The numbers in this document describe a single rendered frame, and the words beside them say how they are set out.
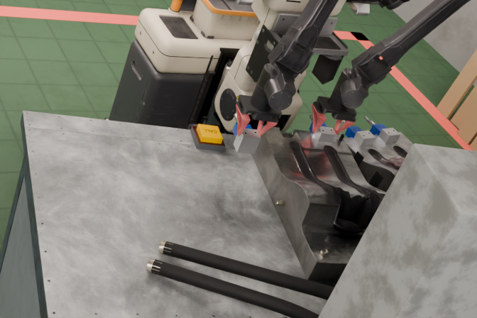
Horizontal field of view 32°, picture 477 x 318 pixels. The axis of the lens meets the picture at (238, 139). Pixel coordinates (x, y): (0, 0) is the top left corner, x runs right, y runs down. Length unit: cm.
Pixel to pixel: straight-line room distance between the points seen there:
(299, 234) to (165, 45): 94
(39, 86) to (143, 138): 164
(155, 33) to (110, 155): 74
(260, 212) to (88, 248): 50
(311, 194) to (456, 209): 89
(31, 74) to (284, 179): 199
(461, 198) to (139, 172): 109
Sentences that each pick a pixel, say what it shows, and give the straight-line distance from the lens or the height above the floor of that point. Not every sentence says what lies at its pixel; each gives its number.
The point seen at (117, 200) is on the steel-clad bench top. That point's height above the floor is 80.
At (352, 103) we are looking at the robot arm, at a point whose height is 107.
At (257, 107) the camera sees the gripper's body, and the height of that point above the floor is 105.
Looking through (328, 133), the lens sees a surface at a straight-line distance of 236.
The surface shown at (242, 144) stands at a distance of 213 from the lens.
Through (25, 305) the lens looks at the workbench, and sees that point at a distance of 207.
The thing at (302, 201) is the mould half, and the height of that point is 91.
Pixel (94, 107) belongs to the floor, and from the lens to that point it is 380.
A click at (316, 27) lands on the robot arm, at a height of 128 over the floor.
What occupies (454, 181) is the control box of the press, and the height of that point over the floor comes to 147.
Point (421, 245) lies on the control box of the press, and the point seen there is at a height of 138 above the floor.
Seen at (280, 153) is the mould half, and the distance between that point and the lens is 224.
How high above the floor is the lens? 205
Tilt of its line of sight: 31 degrees down
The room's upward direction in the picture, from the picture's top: 22 degrees clockwise
